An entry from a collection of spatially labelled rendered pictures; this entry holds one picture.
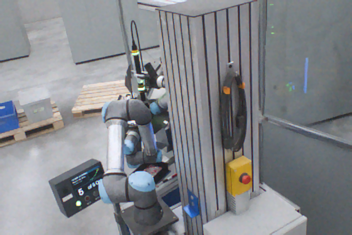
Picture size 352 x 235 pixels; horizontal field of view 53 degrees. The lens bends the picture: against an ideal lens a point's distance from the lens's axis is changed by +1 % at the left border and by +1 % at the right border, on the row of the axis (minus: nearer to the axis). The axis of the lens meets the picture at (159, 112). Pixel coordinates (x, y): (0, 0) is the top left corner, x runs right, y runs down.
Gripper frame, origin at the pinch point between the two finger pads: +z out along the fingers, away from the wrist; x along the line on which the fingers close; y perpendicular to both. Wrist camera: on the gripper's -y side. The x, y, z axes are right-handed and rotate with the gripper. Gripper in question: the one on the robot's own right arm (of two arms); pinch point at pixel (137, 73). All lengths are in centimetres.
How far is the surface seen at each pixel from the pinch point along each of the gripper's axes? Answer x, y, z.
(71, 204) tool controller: -85, 33, -30
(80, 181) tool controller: -77, 25, -30
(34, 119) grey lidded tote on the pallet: 44, 130, 276
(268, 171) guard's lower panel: 60, 94, -65
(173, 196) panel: -18, 75, -36
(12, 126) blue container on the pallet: 17, 130, 286
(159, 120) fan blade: -5.7, 27.7, -20.0
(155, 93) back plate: 29.7, 30.8, 15.5
